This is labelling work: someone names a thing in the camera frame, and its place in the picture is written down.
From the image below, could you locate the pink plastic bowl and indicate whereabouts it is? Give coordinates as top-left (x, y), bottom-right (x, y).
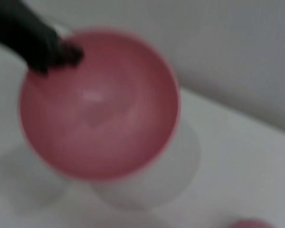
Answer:
top-left (18, 29), bottom-right (181, 182)

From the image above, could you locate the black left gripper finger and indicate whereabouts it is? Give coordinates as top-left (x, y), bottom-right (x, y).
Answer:
top-left (58, 40), bottom-right (84, 67)

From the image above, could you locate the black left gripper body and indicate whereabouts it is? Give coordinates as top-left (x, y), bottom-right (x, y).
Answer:
top-left (0, 0), bottom-right (61, 76)

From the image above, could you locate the pink toy bun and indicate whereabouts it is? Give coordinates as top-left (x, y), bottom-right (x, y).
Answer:
top-left (228, 218), bottom-right (274, 228)

